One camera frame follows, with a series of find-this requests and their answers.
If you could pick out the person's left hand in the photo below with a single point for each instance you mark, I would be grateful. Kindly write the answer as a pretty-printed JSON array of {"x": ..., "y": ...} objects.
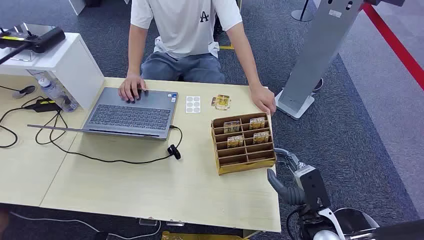
[{"x": 263, "y": 97}]

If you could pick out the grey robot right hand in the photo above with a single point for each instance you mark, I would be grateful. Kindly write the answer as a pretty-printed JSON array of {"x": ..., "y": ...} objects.
[{"x": 288, "y": 193}]

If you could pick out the person's right hand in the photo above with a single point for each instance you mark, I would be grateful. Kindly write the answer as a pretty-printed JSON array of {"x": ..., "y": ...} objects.
[{"x": 130, "y": 87}]

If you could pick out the person's right forearm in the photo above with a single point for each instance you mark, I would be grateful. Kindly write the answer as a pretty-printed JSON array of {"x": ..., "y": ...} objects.
[{"x": 136, "y": 49}]

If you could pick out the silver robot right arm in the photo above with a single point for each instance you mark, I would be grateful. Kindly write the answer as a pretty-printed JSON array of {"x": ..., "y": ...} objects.
[{"x": 311, "y": 222}]

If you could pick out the person's left forearm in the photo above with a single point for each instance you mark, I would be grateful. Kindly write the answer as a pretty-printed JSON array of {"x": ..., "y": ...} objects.
[{"x": 245, "y": 56}]

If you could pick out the cardboard card organizer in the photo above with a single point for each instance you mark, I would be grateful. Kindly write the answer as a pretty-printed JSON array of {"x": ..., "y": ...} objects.
[{"x": 243, "y": 159}]

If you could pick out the person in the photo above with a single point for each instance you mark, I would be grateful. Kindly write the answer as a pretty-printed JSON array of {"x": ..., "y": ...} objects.
[{"x": 185, "y": 26}]

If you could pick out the grey laptop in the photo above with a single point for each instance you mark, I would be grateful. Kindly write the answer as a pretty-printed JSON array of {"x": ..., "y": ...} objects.
[{"x": 132, "y": 116}]

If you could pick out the stack of gold cards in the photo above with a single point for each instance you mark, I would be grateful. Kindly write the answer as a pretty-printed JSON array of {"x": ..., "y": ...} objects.
[{"x": 221, "y": 102}]

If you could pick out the white box shelf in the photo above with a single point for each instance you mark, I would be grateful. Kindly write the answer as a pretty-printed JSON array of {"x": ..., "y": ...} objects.
[{"x": 76, "y": 66}]

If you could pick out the white round sticker sheet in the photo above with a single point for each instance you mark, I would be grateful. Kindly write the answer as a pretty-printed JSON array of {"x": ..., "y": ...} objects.
[{"x": 193, "y": 104}]

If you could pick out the grey kiosk stand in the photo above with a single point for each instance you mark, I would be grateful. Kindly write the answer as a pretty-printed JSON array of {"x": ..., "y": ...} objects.
[{"x": 318, "y": 49}]

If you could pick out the clear plastic water bottle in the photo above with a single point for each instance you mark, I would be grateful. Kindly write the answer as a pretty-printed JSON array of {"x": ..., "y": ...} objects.
[{"x": 58, "y": 94}]

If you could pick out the black power adapter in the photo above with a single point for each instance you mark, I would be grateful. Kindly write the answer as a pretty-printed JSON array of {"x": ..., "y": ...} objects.
[{"x": 43, "y": 105}]

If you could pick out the grey stanchion base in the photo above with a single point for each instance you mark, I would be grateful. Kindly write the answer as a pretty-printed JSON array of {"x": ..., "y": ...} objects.
[{"x": 300, "y": 15}]

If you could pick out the black handheld controller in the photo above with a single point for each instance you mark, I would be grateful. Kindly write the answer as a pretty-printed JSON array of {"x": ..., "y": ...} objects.
[{"x": 46, "y": 39}]

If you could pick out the red barrier belt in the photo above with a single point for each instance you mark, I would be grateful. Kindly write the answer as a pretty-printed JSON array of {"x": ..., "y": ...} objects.
[{"x": 394, "y": 43}]

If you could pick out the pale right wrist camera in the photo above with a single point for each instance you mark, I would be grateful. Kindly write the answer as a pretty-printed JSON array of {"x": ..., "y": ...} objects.
[{"x": 313, "y": 187}]

